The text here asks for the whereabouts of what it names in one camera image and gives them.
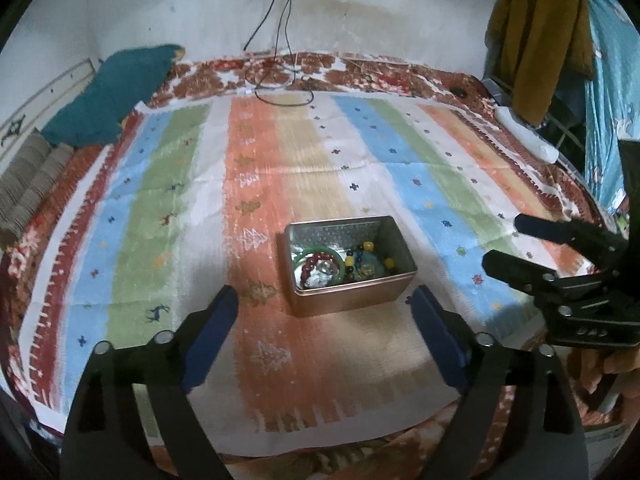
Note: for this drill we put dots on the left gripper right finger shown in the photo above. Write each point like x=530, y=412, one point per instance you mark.
x=543, y=437

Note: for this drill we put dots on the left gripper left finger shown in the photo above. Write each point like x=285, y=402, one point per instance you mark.
x=104, y=436

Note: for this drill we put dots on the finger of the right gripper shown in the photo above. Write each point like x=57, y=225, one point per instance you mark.
x=525, y=276
x=587, y=239

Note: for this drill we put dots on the green jade bangle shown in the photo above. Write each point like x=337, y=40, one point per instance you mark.
x=310, y=258

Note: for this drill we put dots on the right human hand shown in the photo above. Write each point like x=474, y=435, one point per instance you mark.
x=624, y=364

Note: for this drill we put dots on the white bolster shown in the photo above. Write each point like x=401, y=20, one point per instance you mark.
x=537, y=147

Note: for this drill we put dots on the blue patterned curtain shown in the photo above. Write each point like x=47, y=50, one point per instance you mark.
x=612, y=99

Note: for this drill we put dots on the small black round object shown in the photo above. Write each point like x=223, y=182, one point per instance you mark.
x=458, y=92

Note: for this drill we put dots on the silver metal tin box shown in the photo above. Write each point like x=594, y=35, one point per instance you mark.
x=379, y=264

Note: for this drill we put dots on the mustard yellow hanging cloth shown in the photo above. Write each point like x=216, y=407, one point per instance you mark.
x=531, y=43

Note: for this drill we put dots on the striped colourful cloth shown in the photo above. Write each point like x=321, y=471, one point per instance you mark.
x=194, y=197

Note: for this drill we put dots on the striped grey pillow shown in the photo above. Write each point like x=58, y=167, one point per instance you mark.
x=26, y=182

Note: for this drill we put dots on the white headboard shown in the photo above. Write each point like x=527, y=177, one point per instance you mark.
x=42, y=106

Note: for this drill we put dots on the teal blanket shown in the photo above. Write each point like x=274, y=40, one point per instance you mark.
x=125, y=79

